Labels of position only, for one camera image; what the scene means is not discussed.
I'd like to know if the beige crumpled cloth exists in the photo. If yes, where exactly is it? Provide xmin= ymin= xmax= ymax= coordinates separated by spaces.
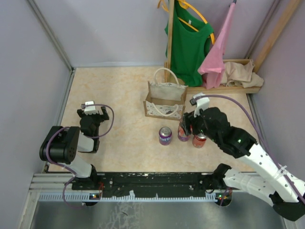
xmin=221 ymin=60 xmax=264 ymax=88

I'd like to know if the canvas tote bag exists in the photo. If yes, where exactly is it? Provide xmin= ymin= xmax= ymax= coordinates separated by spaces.
xmin=143 ymin=67 xmax=188 ymax=121

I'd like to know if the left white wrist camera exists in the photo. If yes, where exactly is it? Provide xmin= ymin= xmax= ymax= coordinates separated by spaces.
xmin=81 ymin=101 xmax=100 ymax=115

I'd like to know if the black mounting base plate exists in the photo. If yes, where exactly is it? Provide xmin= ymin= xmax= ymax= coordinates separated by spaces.
xmin=72 ymin=172 xmax=227 ymax=198

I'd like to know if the red soda can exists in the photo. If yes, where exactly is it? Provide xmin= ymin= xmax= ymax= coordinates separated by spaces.
xmin=192 ymin=133 xmax=207 ymax=148

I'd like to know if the pink t-shirt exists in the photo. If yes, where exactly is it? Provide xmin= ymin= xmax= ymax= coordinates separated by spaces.
xmin=197 ymin=0 xmax=236 ymax=89

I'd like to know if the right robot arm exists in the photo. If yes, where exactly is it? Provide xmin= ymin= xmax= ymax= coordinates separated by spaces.
xmin=182 ymin=107 xmax=305 ymax=221

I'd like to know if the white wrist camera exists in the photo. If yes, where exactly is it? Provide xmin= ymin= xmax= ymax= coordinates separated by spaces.
xmin=81 ymin=101 xmax=100 ymax=115
xmin=190 ymin=93 xmax=210 ymax=117

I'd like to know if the purple fanta can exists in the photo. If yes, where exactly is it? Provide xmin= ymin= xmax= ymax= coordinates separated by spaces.
xmin=178 ymin=122 xmax=191 ymax=142
xmin=159 ymin=126 xmax=172 ymax=146

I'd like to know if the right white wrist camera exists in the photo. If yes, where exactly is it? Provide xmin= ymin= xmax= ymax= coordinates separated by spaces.
xmin=190 ymin=93 xmax=210 ymax=117

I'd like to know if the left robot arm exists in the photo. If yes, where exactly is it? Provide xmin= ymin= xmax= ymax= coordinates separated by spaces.
xmin=39 ymin=104 xmax=110 ymax=189

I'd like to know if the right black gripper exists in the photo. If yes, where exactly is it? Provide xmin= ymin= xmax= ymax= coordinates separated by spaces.
xmin=181 ymin=105 xmax=220 ymax=144

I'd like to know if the grey metal corner frame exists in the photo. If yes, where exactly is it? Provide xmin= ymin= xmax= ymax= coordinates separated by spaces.
xmin=27 ymin=0 xmax=76 ymax=72

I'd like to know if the green tank top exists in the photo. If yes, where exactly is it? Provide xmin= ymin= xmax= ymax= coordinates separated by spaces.
xmin=171 ymin=0 xmax=214 ymax=87

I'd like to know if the yellow hanger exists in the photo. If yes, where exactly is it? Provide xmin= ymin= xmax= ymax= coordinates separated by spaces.
xmin=178 ymin=0 xmax=215 ymax=44

